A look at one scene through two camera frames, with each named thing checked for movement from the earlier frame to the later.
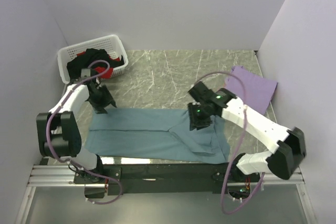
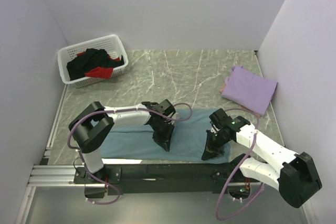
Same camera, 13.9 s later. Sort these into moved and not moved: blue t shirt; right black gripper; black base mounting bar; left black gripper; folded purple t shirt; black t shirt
Moved: left black gripper; right black gripper
Not moved: blue t shirt; black t shirt; folded purple t shirt; black base mounting bar
